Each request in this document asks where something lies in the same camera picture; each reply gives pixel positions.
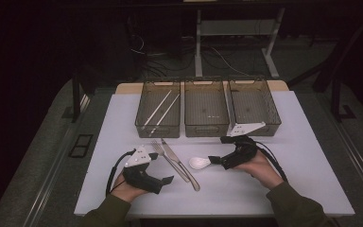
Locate person's left hand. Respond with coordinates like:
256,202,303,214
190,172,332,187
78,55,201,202
111,172,149,203

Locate white chopstick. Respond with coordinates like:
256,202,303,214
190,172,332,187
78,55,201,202
150,93,182,135
142,90,173,128

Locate silver metal fork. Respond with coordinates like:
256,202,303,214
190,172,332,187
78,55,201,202
150,139,192,183

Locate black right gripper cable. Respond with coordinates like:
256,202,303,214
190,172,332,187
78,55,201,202
254,141,289,183

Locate cables on floor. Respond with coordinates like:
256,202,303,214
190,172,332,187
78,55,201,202
128,31,253,79

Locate wire mesh basket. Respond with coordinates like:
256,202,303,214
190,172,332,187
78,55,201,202
183,78,231,138
227,77,283,137
134,79,182,139

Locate white ceramic spoon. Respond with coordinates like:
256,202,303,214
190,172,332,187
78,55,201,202
188,156,213,171

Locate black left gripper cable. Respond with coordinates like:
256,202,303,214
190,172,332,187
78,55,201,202
105,148,137,197

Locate black metal stand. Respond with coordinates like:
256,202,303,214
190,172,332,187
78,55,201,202
330,78,357,124
60,74,91,124

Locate white metal stand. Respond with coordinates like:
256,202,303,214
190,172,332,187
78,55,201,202
195,7,286,80

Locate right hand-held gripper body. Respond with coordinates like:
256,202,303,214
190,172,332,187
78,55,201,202
220,121,267,171

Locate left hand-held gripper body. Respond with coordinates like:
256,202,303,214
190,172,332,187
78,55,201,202
122,144,164,195

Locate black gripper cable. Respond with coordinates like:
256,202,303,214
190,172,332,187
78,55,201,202
254,141,289,183
105,148,137,197

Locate person's right hand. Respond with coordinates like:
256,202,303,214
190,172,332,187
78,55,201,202
233,150,285,190

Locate silver metal knife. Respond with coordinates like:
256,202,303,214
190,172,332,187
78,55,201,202
161,137,201,192

